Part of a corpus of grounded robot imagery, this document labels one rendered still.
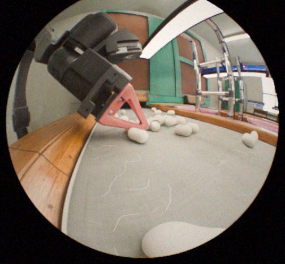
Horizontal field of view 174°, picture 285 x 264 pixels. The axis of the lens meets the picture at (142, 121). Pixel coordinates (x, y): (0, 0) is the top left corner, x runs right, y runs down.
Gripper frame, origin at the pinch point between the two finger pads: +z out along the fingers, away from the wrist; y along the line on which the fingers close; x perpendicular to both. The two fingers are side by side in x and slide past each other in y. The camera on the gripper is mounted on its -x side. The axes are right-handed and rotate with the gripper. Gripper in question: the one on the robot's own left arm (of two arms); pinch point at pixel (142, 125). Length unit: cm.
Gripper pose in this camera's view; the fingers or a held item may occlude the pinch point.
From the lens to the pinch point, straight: 16.1
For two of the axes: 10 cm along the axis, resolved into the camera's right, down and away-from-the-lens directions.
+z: 7.2, 5.7, 3.9
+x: -6.0, 8.0, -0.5
